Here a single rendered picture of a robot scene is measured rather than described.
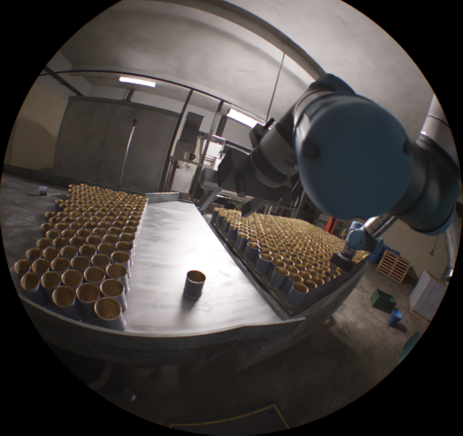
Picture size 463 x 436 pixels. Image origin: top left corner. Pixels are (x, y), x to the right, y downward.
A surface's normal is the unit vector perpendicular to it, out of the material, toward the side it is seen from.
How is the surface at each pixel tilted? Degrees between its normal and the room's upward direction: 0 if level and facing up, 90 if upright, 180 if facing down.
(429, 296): 88
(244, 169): 45
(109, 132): 90
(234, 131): 90
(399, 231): 90
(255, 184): 135
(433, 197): 104
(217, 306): 0
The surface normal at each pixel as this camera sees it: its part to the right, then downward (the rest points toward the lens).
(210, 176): 0.49, -0.47
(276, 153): -0.57, 0.47
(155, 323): 0.29, -0.94
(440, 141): -1.00, -0.06
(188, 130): 0.41, 0.29
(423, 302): -0.89, -0.15
